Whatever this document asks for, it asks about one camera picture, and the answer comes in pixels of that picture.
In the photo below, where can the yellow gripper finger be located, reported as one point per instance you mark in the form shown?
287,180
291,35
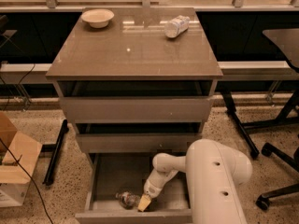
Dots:
144,202

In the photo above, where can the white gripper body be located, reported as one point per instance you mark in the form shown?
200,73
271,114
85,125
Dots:
151,189

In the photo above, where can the clear plastic water bottle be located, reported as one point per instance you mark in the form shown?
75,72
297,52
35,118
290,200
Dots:
128,200

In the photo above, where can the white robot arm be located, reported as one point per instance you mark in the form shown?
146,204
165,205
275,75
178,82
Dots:
213,171

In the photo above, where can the grey bottom drawer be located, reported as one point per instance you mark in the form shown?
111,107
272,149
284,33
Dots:
116,173

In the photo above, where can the grey drawer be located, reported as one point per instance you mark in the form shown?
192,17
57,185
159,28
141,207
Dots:
136,109
136,137
116,173

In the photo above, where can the grey middle drawer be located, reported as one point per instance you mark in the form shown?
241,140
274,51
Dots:
136,137

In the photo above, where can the grey drawer cabinet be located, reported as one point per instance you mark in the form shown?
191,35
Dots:
132,56

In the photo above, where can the grey top drawer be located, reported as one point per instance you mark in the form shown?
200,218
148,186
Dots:
136,109

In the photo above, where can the white labelled plastic bottle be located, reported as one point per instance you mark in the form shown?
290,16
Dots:
176,26

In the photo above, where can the black left table leg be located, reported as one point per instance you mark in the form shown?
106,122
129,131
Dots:
54,150

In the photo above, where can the brown cardboard box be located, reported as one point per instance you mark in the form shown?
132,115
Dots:
18,164

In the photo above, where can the white paper bowl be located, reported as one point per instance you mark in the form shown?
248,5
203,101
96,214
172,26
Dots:
97,18

